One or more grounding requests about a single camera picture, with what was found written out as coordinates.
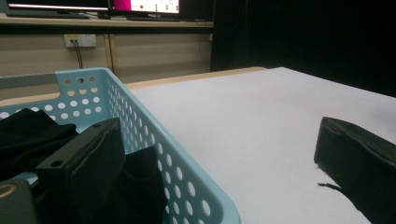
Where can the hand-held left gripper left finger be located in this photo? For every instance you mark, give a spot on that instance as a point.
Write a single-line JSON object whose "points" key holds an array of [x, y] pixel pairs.
{"points": [[81, 168]]}

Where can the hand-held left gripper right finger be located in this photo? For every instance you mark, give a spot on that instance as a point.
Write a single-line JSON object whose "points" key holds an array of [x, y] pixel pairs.
{"points": [[358, 161]]}

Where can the black pants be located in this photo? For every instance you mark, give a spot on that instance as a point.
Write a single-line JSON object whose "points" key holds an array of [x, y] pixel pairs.
{"points": [[28, 137]]}

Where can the light blue plastic basket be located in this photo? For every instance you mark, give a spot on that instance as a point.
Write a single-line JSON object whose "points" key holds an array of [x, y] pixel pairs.
{"points": [[186, 186]]}

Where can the black curtain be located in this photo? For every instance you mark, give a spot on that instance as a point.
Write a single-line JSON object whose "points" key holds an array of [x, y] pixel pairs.
{"points": [[311, 37]]}

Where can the wooden table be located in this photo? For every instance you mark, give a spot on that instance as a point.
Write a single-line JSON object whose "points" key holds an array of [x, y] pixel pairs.
{"points": [[186, 77]]}

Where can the long wooden desk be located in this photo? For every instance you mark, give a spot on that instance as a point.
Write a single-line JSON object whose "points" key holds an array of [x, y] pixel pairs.
{"points": [[93, 23]]}

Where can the black keyboard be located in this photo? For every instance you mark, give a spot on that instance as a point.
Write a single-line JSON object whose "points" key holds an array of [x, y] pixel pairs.
{"points": [[46, 14]]}

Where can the dark screen monitor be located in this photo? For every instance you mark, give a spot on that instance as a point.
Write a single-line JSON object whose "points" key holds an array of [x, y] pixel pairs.
{"points": [[56, 3]]}

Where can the bright screen monitor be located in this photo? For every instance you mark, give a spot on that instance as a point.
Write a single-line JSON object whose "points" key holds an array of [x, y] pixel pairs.
{"points": [[146, 5]]}

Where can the white wall socket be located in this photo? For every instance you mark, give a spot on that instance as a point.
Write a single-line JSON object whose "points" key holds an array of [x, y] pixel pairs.
{"points": [[84, 40]]}

